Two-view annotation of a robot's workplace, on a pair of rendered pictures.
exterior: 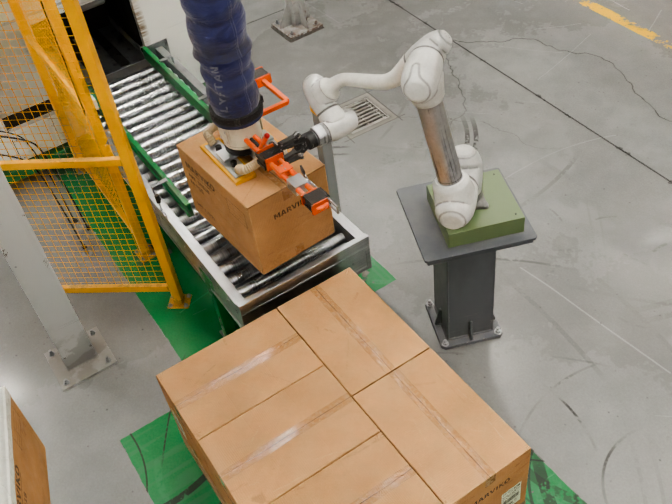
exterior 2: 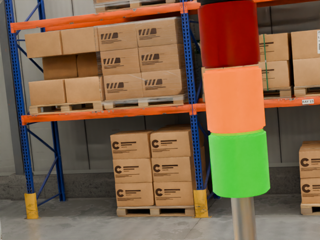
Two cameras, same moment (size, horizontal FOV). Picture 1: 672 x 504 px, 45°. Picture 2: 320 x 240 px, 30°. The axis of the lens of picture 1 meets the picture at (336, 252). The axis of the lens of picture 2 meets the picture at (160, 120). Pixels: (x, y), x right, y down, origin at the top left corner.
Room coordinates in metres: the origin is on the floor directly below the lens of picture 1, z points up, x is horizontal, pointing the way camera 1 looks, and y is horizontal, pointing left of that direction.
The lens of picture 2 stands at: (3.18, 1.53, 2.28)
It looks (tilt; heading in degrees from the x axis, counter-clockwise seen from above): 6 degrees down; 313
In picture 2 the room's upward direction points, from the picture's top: 5 degrees counter-clockwise
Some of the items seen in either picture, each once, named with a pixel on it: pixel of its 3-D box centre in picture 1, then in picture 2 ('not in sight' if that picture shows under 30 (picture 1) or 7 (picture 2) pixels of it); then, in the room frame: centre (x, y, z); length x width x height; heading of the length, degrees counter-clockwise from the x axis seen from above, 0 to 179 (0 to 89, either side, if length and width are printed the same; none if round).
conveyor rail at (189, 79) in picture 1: (246, 140); not in sight; (3.75, 0.41, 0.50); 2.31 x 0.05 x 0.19; 28
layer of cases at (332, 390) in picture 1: (336, 436); not in sight; (1.84, 0.11, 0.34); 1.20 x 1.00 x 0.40; 28
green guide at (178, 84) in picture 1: (205, 102); not in sight; (4.04, 0.62, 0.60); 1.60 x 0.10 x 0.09; 28
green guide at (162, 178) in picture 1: (121, 140); not in sight; (3.79, 1.10, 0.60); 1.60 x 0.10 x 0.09; 28
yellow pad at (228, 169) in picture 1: (226, 158); not in sight; (2.82, 0.41, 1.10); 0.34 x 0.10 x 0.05; 28
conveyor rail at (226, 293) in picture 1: (142, 189); not in sight; (3.45, 0.98, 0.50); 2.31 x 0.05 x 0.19; 28
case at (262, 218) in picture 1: (256, 188); not in sight; (2.86, 0.32, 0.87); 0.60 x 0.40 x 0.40; 31
